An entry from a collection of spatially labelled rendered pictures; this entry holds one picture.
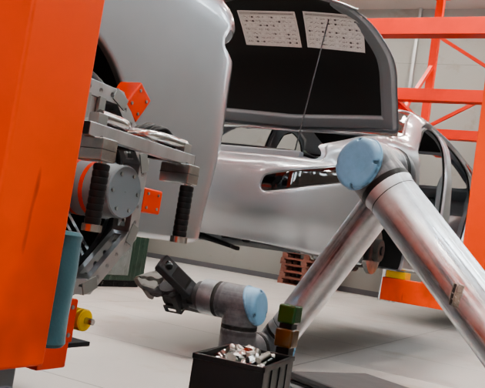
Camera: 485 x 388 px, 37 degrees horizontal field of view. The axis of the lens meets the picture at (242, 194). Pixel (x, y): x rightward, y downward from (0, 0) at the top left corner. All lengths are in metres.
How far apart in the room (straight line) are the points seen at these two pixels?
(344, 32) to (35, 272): 3.94
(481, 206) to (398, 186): 3.58
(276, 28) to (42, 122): 4.03
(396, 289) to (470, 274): 3.74
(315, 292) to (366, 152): 0.42
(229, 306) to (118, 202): 0.37
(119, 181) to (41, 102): 0.56
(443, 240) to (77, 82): 0.75
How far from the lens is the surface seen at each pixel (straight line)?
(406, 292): 5.15
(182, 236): 1.82
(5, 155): 1.14
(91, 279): 1.91
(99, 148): 1.54
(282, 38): 5.16
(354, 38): 4.93
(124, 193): 1.73
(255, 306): 1.74
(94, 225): 1.54
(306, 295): 1.79
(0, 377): 1.97
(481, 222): 5.06
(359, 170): 1.54
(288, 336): 1.53
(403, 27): 8.06
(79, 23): 1.25
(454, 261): 1.44
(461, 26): 7.90
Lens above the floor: 0.78
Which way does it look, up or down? 4 degrees up
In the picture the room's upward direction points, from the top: 9 degrees clockwise
